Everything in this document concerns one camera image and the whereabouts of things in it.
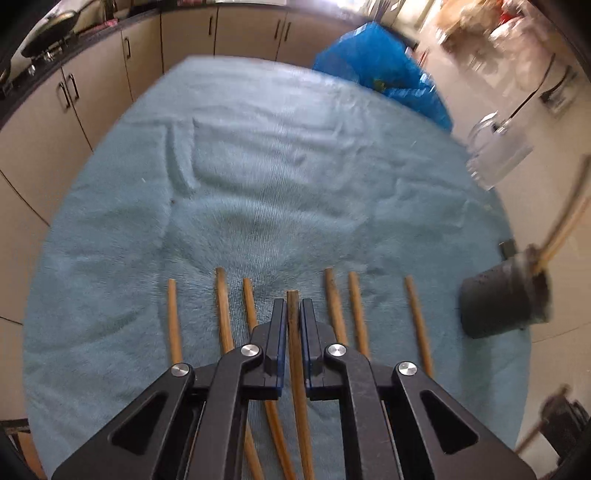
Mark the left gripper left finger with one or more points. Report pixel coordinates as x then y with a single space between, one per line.
190 422

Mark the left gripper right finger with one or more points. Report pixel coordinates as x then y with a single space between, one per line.
397 422

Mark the wooden chopstick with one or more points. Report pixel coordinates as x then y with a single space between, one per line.
420 326
297 385
272 414
362 336
175 343
335 307
227 345

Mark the beige lower kitchen cabinets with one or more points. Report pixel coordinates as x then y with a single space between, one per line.
56 121

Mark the dark utensil holder cup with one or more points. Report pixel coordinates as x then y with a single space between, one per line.
509 296

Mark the light blue fleece table cloth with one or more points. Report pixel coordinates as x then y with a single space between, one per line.
273 173

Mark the blue plastic bag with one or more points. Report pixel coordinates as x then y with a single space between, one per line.
371 57

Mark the black wok pan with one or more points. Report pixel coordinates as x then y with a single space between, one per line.
54 30

